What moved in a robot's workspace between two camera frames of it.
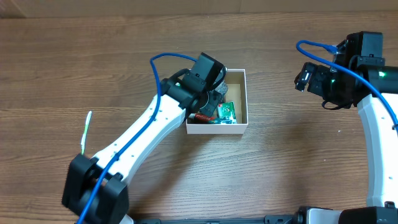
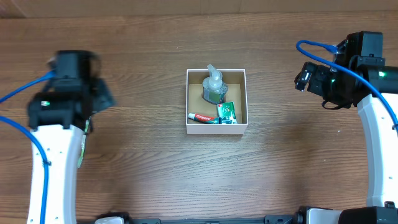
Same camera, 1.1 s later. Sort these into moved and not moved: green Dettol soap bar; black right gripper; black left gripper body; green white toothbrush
Moved: black left gripper body
Not moved: green Dettol soap bar; green white toothbrush; black right gripper
